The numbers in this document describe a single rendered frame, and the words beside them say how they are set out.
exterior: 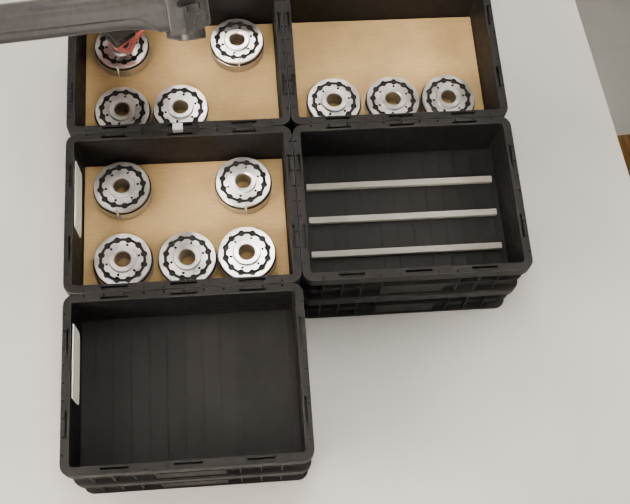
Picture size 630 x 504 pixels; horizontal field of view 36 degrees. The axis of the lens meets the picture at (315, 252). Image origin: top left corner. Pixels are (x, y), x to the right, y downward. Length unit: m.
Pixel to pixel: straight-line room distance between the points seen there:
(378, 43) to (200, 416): 0.82
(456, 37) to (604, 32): 1.20
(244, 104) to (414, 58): 0.35
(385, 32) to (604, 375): 0.79
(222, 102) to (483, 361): 0.70
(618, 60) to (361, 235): 1.51
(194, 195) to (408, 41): 0.54
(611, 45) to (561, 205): 1.18
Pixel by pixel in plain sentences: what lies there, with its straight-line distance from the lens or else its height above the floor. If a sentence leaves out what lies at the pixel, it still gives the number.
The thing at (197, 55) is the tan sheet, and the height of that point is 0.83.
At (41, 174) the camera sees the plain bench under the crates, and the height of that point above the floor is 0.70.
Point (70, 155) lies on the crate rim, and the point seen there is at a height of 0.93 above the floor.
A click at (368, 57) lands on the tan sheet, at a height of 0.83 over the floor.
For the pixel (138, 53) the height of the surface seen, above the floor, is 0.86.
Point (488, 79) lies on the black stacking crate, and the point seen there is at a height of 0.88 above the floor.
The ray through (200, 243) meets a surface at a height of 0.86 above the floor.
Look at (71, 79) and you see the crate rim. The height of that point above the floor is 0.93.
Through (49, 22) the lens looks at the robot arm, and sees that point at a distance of 1.28.
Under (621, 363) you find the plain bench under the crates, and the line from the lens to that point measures 1.97.
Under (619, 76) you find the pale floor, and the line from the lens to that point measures 3.10.
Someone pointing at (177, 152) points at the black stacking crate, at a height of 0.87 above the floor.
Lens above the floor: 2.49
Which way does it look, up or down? 69 degrees down
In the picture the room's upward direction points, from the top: 8 degrees clockwise
